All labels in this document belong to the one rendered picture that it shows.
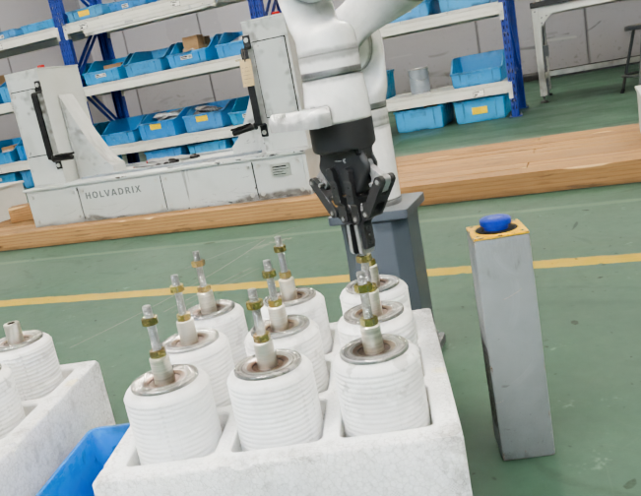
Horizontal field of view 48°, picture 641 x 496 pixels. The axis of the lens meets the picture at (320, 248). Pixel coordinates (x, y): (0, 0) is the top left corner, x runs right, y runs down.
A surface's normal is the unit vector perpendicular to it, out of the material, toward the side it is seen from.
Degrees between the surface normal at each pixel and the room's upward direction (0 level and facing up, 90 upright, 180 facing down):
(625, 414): 0
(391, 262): 90
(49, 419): 90
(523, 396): 90
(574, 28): 90
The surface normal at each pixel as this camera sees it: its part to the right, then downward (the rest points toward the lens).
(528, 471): -0.18, -0.96
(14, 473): 0.98, -0.15
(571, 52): -0.33, 0.28
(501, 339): -0.06, 0.25
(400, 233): 0.42, 0.14
